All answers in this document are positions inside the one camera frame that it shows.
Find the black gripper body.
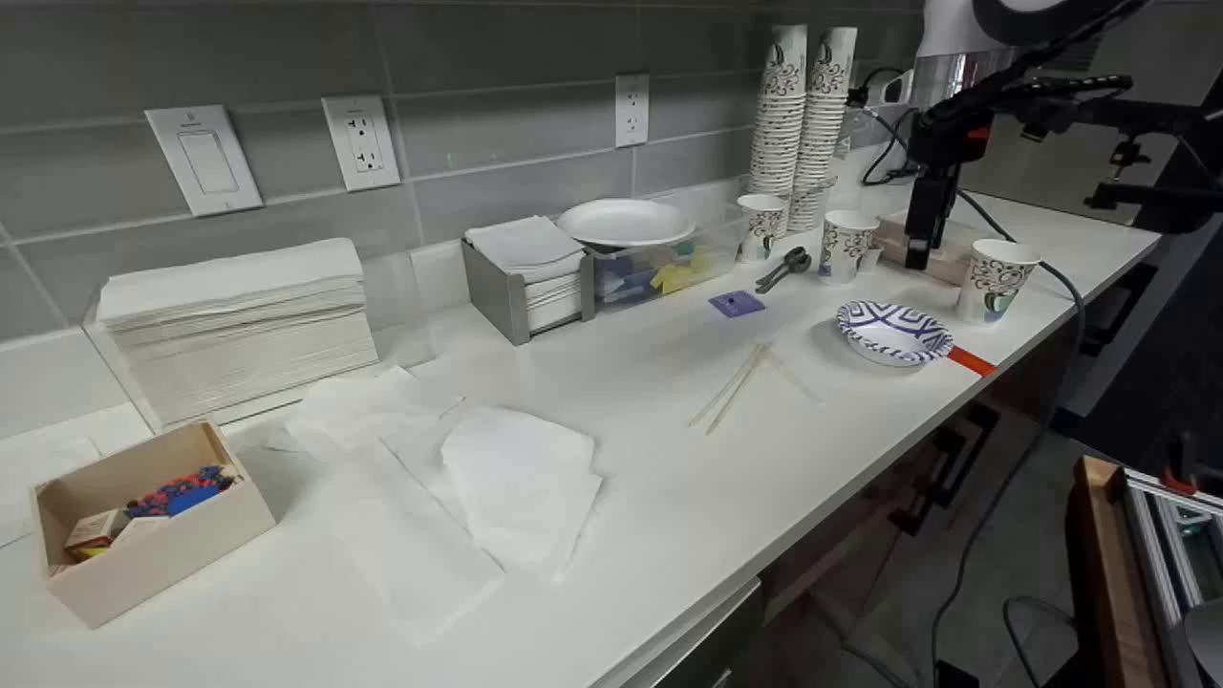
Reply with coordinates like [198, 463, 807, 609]
[907, 122, 991, 255]

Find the thin wooden stick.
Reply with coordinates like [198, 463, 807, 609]
[770, 356, 821, 406]
[703, 346, 771, 436]
[688, 356, 749, 427]

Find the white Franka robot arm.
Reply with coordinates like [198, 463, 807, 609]
[907, 0, 1148, 271]

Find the patterned paper cup back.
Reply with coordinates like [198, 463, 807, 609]
[739, 197, 789, 260]

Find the blue patterned paper bowl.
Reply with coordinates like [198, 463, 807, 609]
[832, 300, 952, 371]

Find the orange tape strip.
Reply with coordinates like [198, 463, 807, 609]
[948, 346, 999, 378]

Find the grey metal tool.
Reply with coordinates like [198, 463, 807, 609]
[758, 244, 815, 296]

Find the purple square card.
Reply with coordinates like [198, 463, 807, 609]
[712, 292, 766, 319]

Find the clear plastic container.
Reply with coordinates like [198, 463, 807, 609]
[587, 235, 733, 310]

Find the metal napkin holder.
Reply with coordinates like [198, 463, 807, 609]
[457, 215, 592, 346]

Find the white napkin pile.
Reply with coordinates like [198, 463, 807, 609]
[438, 406, 603, 578]

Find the flat white tissue sheet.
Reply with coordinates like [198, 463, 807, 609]
[275, 367, 505, 648]

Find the cardboard box with items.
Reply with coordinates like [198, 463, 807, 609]
[31, 425, 275, 626]

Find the white wall outlet right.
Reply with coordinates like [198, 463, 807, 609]
[617, 77, 651, 146]

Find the white wall outlet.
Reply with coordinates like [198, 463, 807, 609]
[320, 97, 396, 192]
[617, 77, 651, 146]

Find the white wall outlet left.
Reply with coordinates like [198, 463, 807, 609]
[320, 97, 396, 192]

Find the white light switch plate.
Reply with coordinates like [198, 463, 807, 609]
[144, 109, 264, 215]

